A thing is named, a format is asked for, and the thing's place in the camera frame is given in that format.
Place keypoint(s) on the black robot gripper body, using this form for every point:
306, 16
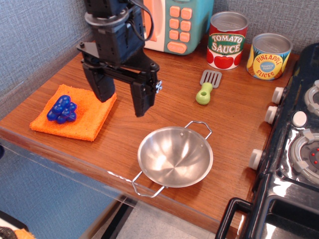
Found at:
118, 47

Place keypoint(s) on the blue toy grapes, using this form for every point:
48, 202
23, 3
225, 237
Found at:
63, 110

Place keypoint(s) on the white stove knob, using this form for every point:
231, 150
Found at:
270, 114
255, 158
277, 95

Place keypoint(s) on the teal toy microwave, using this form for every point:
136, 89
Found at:
179, 25

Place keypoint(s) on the orange object bottom left corner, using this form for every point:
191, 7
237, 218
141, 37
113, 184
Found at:
8, 233

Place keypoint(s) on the silver metal bowl with handles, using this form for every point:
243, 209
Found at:
174, 157

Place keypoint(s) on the white stove knob bottom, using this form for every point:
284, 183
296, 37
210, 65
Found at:
255, 158

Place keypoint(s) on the pineapple slices can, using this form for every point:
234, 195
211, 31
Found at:
268, 56

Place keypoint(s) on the orange folded cloth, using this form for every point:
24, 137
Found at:
91, 115

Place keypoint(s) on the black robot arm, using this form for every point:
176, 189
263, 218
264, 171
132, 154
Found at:
113, 6

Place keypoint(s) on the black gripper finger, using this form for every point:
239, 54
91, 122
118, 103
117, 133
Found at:
143, 95
102, 85

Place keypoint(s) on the white stove knob top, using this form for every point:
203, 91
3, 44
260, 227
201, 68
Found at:
277, 95

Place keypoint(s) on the black toy stove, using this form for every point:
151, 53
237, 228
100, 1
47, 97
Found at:
285, 202

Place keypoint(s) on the white stove knob middle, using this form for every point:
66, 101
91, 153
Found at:
270, 114

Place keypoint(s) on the tomato sauce can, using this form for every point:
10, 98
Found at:
226, 38

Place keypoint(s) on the green handled toy spatula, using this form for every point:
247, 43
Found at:
209, 80

